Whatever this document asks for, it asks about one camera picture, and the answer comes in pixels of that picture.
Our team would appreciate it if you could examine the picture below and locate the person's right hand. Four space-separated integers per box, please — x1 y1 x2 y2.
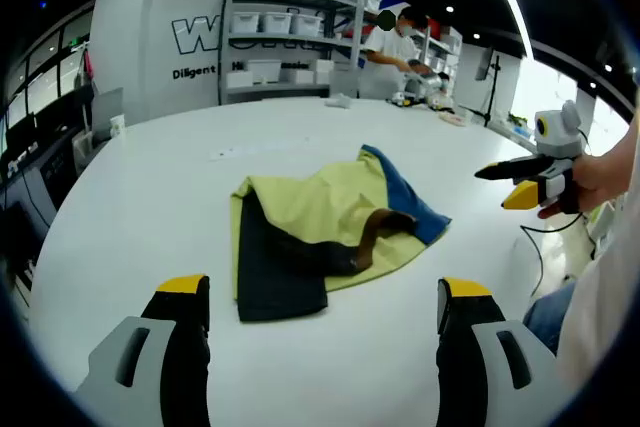
537 144 631 221

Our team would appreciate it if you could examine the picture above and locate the grey metal shelf rack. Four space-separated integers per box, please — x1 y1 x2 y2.
218 0 386 106

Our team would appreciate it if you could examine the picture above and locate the black tripod stand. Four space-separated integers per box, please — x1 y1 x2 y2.
474 46 502 128

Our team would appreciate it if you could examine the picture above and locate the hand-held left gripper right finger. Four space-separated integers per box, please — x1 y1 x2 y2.
436 275 564 427

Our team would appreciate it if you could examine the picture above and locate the person's blue jeans leg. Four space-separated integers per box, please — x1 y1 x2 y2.
522 280 579 356

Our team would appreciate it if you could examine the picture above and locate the yellow blue black garment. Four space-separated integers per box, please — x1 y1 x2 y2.
229 143 453 323

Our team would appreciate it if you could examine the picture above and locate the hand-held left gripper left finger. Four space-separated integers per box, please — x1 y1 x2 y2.
74 274 212 427

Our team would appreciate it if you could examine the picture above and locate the white shelf unit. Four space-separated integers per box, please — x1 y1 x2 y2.
414 16 464 78

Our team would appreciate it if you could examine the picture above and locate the group of white storage bins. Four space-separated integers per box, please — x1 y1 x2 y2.
225 0 386 89

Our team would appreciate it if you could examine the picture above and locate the grey laptop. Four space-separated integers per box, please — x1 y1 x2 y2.
89 87 125 143

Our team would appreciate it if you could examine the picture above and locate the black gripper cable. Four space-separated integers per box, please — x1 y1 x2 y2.
519 211 586 301

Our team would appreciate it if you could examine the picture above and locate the white ceiling light strip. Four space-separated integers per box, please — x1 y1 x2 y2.
474 0 536 61

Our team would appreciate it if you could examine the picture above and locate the person's white shirt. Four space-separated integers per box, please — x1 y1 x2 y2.
554 186 640 388

